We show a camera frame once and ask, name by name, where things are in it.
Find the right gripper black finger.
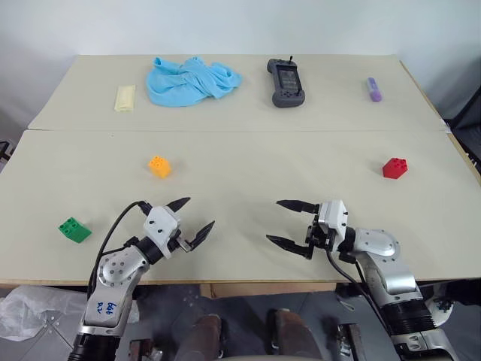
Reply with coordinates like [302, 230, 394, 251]
[276, 199, 321, 216]
[265, 234, 316, 261]

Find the black handheld controller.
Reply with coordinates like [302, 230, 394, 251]
[266, 55, 306, 109]

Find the light blue crumpled cloth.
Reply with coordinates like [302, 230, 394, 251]
[145, 56, 244, 108]

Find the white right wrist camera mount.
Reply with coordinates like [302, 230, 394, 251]
[317, 199, 349, 252]

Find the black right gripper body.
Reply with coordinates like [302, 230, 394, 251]
[304, 213, 334, 261]

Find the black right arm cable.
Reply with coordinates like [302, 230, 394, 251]
[325, 248, 399, 335]

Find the black object beside table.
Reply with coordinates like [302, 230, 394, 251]
[0, 139, 15, 167]

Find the purple marker pen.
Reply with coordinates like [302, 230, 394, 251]
[365, 77, 383, 103]

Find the orange toy brick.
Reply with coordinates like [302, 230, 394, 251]
[147, 155, 173, 180]

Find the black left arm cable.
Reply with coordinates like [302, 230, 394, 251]
[86, 201, 153, 302]

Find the red toy brick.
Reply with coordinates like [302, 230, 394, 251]
[382, 156, 410, 179]

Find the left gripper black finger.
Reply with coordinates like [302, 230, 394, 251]
[187, 220, 216, 252]
[166, 196, 192, 217]

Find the brown board under table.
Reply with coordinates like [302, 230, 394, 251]
[198, 281, 337, 299]

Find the dark brown rounded shape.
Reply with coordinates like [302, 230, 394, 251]
[189, 314, 227, 361]
[265, 308, 321, 361]

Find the green toy brick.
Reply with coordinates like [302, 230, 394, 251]
[57, 217, 93, 244]

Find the clear plastic bag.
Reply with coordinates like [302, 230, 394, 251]
[0, 284, 91, 344]

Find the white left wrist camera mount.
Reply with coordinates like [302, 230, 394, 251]
[142, 205, 182, 260]

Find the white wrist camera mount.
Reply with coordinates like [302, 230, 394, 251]
[142, 205, 182, 260]
[317, 199, 349, 252]

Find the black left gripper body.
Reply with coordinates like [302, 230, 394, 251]
[167, 226, 191, 255]

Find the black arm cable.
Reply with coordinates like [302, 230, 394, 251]
[325, 248, 399, 335]
[86, 201, 153, 302]

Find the cream folded packet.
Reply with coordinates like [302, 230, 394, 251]
[113, 84, 137, 113]

